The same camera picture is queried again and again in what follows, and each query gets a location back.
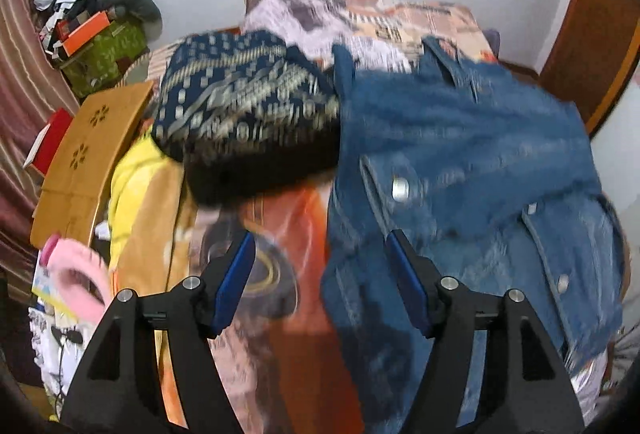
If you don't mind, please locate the grey green clothes pile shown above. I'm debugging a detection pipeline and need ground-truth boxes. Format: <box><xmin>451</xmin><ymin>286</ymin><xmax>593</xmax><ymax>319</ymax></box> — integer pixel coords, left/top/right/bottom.
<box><xmin>34</xmin><ymin>0</ymin><xmax>163</xmax><ymax>41</ymax></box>

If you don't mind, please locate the newspaper print bed blanket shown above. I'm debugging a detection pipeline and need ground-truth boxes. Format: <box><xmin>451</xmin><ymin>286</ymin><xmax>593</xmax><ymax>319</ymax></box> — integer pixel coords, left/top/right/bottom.
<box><xmin>183</xmin><ymin>0</ymin><xmax>500</xmax><ymax>433</ymax></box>

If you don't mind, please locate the yellow garment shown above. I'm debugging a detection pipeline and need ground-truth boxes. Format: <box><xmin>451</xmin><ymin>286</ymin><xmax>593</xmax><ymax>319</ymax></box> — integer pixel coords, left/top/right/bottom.
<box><xmin>106</xmin><ymin>133</ymin><xmax>199</xmax><ymax>430</ymax></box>

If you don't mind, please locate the red book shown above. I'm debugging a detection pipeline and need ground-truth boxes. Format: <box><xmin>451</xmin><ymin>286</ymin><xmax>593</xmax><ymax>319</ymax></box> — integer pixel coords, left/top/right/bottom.
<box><xmin>23</xmin><ymin>108</ymin><xmax>74</xmax><ymax>177</ymax></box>

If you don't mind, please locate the striped maroon curtain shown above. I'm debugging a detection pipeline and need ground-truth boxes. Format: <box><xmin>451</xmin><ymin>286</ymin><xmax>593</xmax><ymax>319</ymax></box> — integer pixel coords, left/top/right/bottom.
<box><xmin>1</xmin><ymin>0</ymin><xmax>78</xmax><ymax>302</ymax></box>

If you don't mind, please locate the pink slipper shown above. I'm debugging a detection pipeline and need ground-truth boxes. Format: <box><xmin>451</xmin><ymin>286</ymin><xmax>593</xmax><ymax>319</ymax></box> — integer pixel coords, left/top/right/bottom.
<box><xmin>41</xmin><ymin>234</ymin><xmax>113</xmax><ymax>325</ymax></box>

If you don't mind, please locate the brown carved wooden board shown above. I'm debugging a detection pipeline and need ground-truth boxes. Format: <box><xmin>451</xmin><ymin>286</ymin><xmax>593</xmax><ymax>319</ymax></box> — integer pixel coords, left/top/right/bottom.
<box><xmin>29</xmin><ymin>81</ymin><xmax>153</xmax><ymax>249</ymax></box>

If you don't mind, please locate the green patterned storage box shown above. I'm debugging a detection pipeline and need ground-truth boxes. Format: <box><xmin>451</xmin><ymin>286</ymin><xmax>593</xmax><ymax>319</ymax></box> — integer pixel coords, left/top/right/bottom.
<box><xmin>60</xmin><ymin>20</ymin><xmax>148</xmax><ymax>100</ymax></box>

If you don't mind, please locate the wooden door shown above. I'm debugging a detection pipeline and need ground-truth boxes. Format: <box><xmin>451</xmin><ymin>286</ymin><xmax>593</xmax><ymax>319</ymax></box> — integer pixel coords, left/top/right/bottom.
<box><xmin>539</xmin><ymin>0</ymin><xmax>639</xmax><ymax>134</ymax></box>

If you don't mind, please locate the orange box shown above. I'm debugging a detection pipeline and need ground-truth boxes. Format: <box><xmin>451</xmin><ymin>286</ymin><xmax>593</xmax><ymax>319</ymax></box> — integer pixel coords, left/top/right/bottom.
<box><xmin>62</xmin><ymin>11</ymin><xmax>110</xmax><ymax>57</ymax></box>

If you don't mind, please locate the blue denim jacket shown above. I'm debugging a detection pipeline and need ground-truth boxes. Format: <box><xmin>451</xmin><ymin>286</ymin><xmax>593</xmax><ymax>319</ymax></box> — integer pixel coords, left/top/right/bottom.
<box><xmin>321</xmin><ymin>38</ymin><xmax>625</xmax><ymax>433</ymax></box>

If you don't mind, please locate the navy patterned folded cloth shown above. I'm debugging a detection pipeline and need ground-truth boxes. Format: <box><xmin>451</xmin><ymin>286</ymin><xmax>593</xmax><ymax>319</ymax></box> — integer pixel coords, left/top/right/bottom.
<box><xmin>152</xmin><ymin>30</ymin><xmax>340</xmax><ymax>206</ymax></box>

